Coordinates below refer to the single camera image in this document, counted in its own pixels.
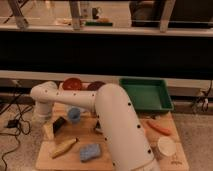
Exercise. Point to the wooden cutting board table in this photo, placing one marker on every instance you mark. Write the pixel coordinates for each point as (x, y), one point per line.
(85, 133)

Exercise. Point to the purple bowl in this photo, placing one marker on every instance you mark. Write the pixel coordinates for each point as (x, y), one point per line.
(95, 85)

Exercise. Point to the blue sponge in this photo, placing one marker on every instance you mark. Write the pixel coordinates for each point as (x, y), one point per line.
(89, 152)

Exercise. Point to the blue plastic cup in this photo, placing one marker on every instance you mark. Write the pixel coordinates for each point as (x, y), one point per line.
(74, 115)

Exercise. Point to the black power adapter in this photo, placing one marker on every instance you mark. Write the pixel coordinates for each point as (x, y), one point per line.
(12, 123)

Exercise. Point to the green plastic tray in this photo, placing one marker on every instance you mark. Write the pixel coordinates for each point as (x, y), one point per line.
(148, 95)

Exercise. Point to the white lidded container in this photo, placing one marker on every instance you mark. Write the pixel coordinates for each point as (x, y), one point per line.
(166, 147)

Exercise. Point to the orange carrot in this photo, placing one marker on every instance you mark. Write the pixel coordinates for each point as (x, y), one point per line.
(158, 128)

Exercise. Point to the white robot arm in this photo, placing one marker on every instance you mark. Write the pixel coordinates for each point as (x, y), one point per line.
(124, 134)

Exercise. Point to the red bowl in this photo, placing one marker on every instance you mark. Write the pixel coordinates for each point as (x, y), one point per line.
(72, 84)

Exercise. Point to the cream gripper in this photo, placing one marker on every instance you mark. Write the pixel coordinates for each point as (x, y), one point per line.
(48, 128)

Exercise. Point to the small black square object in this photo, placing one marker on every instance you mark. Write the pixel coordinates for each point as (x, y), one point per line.
(97, 128)

